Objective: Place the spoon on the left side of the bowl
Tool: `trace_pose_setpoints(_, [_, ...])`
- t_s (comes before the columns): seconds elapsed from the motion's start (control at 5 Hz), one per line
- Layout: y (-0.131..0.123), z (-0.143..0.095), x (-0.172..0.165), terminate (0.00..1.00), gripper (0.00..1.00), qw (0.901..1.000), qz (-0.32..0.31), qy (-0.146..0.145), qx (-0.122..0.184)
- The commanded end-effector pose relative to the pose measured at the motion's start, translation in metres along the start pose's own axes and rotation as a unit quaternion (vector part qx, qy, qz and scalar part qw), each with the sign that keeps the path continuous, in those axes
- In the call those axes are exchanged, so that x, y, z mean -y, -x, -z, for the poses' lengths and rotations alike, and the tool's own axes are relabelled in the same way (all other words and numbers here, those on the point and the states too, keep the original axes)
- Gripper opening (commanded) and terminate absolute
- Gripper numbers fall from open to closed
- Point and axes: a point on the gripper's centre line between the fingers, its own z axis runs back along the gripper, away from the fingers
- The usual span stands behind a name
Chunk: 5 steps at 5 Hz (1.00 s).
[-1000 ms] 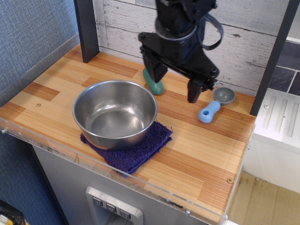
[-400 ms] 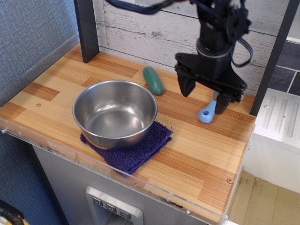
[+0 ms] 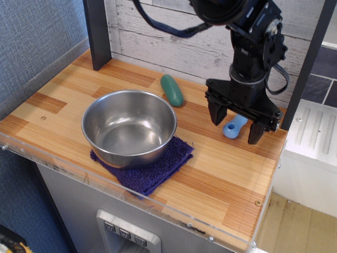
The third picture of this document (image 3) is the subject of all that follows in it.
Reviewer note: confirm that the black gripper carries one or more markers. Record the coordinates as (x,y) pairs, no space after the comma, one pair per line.
(246,99)

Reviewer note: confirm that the blue and grey spoon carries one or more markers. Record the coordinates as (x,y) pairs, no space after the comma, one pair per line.
(232,129)

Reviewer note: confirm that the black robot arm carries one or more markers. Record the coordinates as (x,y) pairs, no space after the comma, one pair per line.
(258,47)

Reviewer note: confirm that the stainless steel bowl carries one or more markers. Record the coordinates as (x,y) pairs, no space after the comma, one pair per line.
(128,129)

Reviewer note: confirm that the green oblong toy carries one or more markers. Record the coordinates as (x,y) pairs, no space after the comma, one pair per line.
(172,90)

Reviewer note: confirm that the white ridged appliance top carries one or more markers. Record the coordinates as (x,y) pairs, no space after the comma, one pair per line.
(312,135)

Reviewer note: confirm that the purple folded cloth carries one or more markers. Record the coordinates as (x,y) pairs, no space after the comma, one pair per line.
(145,180)

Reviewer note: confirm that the clear acrylic edge guard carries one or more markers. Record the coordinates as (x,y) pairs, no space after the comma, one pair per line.
(218,193)

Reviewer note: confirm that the silver dispenser panel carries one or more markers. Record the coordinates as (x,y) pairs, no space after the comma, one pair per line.
(119,235)

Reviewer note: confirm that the yellow and black object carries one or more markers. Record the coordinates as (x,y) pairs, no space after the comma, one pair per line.
(9,245)

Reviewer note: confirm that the dark grey right post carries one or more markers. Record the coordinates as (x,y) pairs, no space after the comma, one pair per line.
(318,36)

